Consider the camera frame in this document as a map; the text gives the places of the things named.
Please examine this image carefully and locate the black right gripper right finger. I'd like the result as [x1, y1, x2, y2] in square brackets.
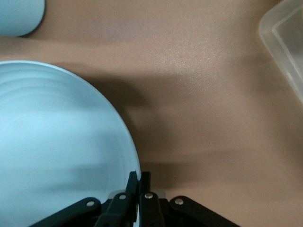
[138, 171, 237, 227]

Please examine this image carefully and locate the clear plastic food container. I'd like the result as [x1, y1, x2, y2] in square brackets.
[258, 0, 303, 106]

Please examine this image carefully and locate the light blue plate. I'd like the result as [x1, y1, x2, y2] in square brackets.
[0, 60, 143, 227]

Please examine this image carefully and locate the brown table mat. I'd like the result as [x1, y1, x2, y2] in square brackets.
[0, 0, 303, 227]

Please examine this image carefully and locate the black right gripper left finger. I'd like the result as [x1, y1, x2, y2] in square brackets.
[30, 170, 139, 227]

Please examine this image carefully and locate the light blue cup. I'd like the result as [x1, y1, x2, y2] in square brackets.
[0, 0, 46, 38]

